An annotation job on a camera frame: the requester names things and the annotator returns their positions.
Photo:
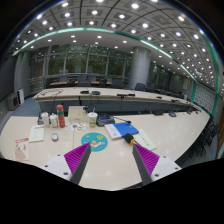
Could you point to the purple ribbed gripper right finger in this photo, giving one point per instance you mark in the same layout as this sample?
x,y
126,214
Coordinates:
x,y
151,166

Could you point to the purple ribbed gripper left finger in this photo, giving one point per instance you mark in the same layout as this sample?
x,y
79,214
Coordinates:
x,y
69,166

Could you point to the round teal mouse pad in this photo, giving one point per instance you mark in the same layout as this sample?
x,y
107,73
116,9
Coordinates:
x,y
97,141

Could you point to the white paper sheet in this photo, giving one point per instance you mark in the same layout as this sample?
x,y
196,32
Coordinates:
x,y
143,139

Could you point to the black yellow microphone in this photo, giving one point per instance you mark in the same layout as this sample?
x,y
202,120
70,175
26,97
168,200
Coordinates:
x,y
129,138

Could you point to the sticker sheet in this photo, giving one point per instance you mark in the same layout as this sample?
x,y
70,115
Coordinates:
x,y
75,126

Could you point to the blue book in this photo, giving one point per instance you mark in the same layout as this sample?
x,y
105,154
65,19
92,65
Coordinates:
x,y
119,130

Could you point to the white cardboard box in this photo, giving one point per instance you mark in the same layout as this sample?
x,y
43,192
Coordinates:
x,y
77,114

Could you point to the white paper cup green sleeve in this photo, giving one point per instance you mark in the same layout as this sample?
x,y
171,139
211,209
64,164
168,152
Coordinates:
x,y
92,118

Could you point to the white plastic bottle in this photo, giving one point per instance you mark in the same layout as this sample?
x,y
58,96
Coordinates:
x,y
54,120

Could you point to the white paper booklet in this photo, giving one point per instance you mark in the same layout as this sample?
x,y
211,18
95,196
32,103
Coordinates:
x,y
36,133

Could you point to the black desk phone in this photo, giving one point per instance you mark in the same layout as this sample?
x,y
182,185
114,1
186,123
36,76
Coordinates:
x,y
104,120

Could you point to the white tissue pack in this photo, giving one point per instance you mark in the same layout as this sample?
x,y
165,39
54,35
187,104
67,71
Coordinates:
x,y
45,118

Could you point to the red thermos bottle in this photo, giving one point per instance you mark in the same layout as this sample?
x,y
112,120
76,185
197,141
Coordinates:
x,y
60,114

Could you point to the red white brochure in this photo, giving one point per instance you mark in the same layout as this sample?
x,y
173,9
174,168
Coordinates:
x,y
21,149

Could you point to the long conference desk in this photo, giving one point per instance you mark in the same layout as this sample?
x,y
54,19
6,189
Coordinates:
x,y
109,100

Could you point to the white air purifier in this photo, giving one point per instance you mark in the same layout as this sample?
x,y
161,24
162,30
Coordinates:
x,y
20,93

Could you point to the grey round pillar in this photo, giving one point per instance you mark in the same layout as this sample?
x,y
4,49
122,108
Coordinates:
x,y
140,65

